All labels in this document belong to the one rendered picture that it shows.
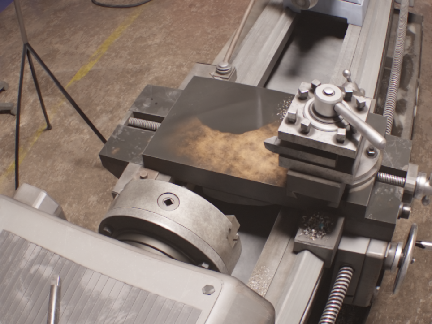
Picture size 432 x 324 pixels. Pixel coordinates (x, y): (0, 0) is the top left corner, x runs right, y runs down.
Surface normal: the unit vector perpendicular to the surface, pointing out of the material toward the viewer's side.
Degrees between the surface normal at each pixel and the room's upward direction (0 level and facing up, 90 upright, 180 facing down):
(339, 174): 90
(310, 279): 36
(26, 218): 0
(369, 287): 90
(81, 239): 0
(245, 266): 13
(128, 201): 24
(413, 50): 0
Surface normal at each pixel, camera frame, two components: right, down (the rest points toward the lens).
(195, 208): 0.40, -0.50
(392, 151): -0.07, -0.70
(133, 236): -0.29, -0.73
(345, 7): -0.36, 0.69
